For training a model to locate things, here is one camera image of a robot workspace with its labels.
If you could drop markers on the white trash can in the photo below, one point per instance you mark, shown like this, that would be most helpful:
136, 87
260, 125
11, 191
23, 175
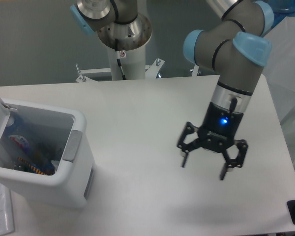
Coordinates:
64, 132

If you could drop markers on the colourful snack packets in bin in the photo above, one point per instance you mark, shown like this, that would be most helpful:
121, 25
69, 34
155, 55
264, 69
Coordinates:
44, 162

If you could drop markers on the white side table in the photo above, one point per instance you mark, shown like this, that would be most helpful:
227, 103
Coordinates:
280, 76

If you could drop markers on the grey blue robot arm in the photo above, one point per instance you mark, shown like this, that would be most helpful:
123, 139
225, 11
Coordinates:
235, 49

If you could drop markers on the blue plastic bag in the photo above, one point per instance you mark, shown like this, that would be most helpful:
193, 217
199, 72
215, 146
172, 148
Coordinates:
282, 9

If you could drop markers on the clear plastic tray with paper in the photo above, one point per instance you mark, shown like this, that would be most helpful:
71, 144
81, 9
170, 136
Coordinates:
7, 225

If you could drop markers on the white pedestal base frame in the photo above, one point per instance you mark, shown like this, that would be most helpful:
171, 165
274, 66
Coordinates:
122, 70

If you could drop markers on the crushed clear plastic bottle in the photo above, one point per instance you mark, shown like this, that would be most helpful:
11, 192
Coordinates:
21, 134

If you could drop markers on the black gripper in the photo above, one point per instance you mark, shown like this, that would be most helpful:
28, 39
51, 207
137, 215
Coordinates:
220, 130

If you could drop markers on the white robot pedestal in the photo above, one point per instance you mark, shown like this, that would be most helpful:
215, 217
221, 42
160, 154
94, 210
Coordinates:
127, 41

